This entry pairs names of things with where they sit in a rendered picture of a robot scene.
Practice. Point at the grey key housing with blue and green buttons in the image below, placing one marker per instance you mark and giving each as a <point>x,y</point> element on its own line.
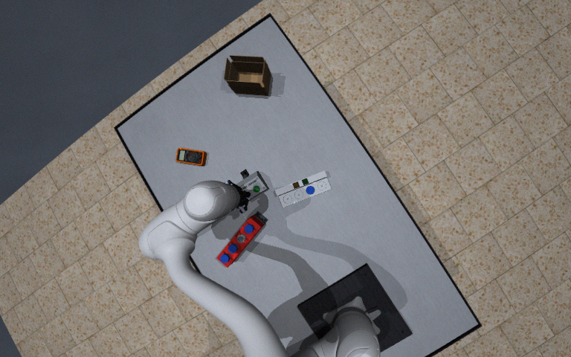
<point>254,184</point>

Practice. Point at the small open brown cardboard box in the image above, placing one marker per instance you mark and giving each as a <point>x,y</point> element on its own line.
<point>247,76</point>

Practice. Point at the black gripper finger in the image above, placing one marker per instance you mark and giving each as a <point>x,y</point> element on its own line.
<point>245,201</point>
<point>230,182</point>

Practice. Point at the orange digital multimeter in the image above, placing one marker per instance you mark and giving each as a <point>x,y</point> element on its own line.
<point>191,156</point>

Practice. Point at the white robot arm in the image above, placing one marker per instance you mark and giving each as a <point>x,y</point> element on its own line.
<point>171,237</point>

